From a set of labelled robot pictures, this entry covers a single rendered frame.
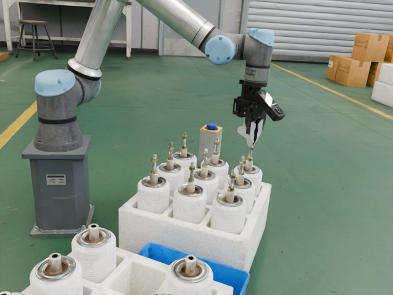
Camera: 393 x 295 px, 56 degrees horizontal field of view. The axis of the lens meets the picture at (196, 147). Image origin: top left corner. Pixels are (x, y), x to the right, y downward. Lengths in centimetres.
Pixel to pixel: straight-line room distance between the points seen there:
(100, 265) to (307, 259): 71
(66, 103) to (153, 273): 58
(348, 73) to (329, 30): 210
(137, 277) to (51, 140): 52
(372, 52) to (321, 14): 204
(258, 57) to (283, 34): 529
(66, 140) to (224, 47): 57
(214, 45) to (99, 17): 42
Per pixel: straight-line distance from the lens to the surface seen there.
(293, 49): 652
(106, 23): 124
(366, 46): 479
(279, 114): 113
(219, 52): 99
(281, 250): 133
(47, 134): 122
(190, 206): 104
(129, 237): 115
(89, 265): 86
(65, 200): 128
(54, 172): 124
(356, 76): 475
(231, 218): 102
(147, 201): 110
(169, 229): 107
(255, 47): 113
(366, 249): 146
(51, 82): 118
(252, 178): 122
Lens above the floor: 75
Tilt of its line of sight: 21 degrees down
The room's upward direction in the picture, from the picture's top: 4 degrees clockwise
